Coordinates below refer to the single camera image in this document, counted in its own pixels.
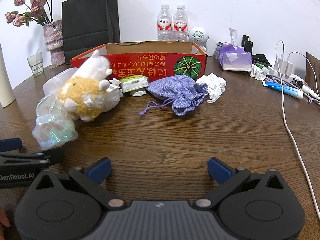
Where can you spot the black paper bag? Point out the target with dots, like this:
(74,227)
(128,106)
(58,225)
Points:
(85,22)
(113,17)

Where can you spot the blue tube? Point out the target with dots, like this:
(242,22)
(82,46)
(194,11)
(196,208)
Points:
(282,88)

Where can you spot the brown wooden panel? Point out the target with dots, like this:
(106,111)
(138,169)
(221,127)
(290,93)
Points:
(313,70)

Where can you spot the black pouch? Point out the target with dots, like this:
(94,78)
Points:
(260,58)

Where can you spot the stack of small packets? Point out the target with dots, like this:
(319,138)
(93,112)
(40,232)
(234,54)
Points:
(220,48)

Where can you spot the iridescent plastic bag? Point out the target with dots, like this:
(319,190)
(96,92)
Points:
(53,130)

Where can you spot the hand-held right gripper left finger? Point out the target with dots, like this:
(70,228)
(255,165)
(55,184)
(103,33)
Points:
(100,170)

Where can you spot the person's left hand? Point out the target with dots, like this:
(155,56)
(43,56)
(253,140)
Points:
(3,218)

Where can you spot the small white bottle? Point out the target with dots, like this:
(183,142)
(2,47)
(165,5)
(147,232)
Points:
(258,73)

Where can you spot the clear water bottle red label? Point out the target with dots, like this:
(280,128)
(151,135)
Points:
(165,25)
(180,25)

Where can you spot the translucent plastic container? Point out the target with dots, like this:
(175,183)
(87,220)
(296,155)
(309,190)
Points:
(56,81)

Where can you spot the purple tissue pack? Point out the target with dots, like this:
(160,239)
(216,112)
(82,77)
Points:
(235,58)

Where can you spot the white charger plug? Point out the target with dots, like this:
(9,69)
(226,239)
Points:
(279,66)
(289,68)

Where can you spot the yellow white plush toy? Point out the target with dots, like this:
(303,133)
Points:
(82,95)

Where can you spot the clear glass cup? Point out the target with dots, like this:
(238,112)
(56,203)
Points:
(35,65)

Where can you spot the small black box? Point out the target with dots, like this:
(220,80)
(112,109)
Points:
(245,40)
(249,46)

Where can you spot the white robot speaker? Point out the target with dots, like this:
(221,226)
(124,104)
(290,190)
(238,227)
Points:
(198,35)

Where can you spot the white tall bottle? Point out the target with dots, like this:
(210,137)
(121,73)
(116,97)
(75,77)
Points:
(5,85)

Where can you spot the green tissue pack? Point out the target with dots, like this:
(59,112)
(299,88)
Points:
(133,83)

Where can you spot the white round cap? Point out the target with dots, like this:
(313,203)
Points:
(138,93)

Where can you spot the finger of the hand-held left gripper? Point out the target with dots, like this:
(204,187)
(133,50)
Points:
(53,155)
(10,144)

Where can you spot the red cardboard box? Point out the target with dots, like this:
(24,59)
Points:
(155,65)

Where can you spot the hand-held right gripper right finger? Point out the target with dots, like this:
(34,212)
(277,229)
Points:
(220,171)

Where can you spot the dried pink flowers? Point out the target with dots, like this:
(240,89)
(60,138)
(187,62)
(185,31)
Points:
(37,3)

